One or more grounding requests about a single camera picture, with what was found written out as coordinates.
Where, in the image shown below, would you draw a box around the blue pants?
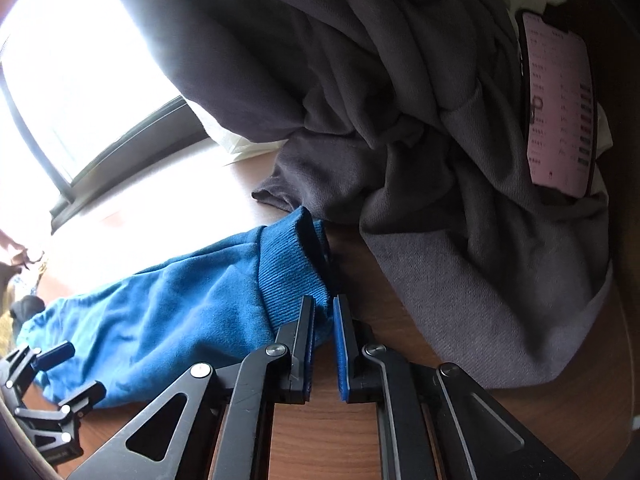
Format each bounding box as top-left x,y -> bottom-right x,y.
15,206 -> 335,408

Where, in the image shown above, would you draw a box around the dark window frame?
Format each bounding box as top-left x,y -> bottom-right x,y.
0,35 -> 188,233

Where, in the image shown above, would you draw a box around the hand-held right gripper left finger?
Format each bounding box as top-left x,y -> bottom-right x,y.
65,296 -> 317,480

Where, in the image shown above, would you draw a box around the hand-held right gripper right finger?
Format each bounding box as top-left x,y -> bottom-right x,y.
332,295 -> 581,480

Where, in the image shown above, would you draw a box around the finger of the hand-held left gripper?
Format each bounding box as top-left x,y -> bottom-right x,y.
15,380 -> 107,423
4,341 -> 76,399

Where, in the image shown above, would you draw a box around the grey curtain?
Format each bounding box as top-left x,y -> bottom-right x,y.
100,0 -> 613,390

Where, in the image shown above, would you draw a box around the black folded clothing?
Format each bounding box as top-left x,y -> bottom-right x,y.
9,296 -> 46,336

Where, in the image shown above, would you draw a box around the smartphone with lit screen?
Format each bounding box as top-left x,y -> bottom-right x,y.
515,7 -> 601,200

